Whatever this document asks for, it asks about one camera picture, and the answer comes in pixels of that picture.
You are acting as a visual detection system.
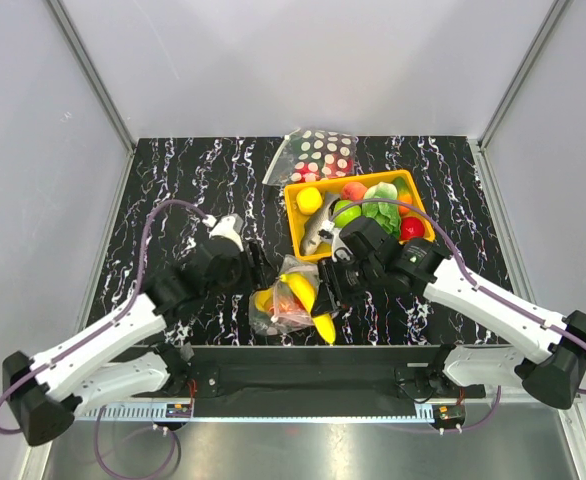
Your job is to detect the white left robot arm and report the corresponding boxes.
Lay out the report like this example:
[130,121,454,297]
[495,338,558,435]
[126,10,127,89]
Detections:
[0,236,275,446]

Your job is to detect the polka dot zip bag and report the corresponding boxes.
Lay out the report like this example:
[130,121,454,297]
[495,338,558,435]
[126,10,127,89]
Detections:
[262,128,358,186]

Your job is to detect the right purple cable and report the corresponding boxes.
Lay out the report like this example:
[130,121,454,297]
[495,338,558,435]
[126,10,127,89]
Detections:
[328,198,586,397]

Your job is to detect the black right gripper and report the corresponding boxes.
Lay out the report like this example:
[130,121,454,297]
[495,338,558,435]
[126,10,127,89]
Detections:
[311,254,383,318]

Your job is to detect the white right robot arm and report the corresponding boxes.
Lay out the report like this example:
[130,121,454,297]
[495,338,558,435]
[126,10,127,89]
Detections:
[312,217,586,410]

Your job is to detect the clear zip top bag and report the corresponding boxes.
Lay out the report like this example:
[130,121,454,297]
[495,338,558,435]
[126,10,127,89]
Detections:
[249,255,319,336]

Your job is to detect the small fake carrot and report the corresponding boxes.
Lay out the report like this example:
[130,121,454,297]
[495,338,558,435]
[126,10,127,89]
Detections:
[393,177,413,205]

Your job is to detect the green fake apple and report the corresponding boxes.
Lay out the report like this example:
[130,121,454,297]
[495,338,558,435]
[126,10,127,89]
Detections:
[333,200,362,228]

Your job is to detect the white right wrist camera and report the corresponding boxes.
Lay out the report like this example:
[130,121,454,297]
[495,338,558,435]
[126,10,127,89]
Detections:
[319,220,353,262]

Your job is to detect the yellow fake pear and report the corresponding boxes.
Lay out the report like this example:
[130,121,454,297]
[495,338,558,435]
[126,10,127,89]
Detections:
[254,289,274,313]

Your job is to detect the green fake cabbage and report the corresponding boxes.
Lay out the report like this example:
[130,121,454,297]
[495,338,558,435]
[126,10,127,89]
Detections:
[361,182,402,238]

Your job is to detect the yellow fake lemon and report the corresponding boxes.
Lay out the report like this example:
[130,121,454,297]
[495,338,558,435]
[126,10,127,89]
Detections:
[295,187,323,216]

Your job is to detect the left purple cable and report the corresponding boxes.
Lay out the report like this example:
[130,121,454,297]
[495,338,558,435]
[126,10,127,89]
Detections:
[0,199,219,434]

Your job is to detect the yellow plastic bin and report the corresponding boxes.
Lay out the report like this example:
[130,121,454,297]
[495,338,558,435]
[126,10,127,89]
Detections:
[284,170,435,263]

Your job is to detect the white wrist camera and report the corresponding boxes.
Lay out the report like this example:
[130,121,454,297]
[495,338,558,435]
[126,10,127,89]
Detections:
[319,220,353,262]
[209,214,244,251]

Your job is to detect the yellow fake banana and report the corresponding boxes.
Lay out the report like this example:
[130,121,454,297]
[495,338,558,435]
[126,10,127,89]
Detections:
[279,272,337,345]

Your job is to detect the grey fake fish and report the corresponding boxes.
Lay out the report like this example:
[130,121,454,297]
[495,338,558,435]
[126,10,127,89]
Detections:
[299,192,341,256]

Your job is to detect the red fake tomato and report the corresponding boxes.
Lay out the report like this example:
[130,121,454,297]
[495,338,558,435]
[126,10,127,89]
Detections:
[399,216,425,242]

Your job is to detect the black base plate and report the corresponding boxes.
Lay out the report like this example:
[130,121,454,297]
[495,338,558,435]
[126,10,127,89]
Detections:
[130,344,489,404]

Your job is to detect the purple cable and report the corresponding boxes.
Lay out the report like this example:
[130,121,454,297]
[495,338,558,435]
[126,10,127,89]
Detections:
[328,198,586,397]
[0,199,219,434]

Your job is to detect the fake peach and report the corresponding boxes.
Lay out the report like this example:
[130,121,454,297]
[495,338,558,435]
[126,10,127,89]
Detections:
[341,181,368,202]

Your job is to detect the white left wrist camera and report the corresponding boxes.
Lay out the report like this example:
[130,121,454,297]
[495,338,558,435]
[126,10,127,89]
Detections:
[209,214,244,251]

